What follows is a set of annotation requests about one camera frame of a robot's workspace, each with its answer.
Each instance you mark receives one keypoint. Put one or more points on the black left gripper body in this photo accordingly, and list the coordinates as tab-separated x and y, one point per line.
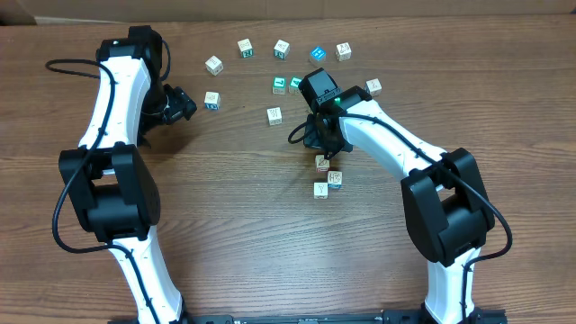
181	106

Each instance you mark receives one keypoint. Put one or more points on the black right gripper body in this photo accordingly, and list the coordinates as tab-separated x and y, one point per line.
321	139

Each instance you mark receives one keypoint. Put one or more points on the block with red side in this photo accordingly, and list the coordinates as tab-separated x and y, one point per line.
321	164

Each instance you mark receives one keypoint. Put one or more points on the block with blue H side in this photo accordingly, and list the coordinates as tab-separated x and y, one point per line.
334	179

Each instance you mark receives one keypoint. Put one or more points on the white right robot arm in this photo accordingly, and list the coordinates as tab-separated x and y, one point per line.
447	211

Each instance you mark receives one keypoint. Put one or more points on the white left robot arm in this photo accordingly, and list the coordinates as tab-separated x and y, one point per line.
111	189

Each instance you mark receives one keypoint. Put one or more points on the block with blue D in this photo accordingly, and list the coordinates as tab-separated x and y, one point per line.
212	100

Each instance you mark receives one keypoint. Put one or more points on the block with yellow side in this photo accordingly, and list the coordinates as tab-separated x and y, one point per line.
274	116

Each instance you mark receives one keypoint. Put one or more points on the small plain wooden block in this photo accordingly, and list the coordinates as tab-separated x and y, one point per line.
214	65

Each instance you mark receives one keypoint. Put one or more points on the block with green 4 top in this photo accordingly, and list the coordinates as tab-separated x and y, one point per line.
294	85

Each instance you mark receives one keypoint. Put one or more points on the block with green L top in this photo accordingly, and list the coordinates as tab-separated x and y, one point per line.
279	85

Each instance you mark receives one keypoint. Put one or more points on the block with umbrella drawing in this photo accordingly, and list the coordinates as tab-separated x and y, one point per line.
373	87

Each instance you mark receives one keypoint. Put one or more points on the block with blue top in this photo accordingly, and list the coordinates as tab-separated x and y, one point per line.
318	57

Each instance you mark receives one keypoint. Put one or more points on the plain block hourglass drawing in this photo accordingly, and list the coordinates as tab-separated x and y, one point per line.
343	51

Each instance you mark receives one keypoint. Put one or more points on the block with green R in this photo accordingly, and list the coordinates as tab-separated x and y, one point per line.
245	48

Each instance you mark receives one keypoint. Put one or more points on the block with teal letter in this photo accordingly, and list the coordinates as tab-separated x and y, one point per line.
281	49

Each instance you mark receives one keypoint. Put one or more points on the cardboard backdrop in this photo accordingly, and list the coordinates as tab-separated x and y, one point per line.
14	12

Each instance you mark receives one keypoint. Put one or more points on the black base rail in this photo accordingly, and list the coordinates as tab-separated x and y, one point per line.
351	318

